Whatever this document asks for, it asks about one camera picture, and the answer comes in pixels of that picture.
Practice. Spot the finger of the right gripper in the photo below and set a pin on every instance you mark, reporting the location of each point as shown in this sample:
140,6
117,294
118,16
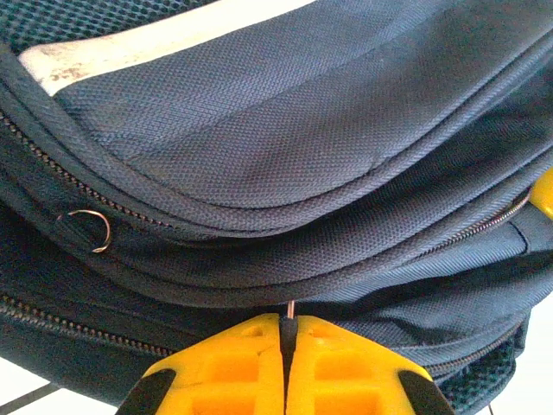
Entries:
544,194

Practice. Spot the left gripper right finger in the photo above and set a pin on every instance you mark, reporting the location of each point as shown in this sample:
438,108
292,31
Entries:
345,376

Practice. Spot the navy blue backpack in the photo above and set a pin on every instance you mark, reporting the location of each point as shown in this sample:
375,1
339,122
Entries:
276,151

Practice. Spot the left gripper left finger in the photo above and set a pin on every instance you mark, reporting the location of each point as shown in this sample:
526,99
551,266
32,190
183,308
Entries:
224,376

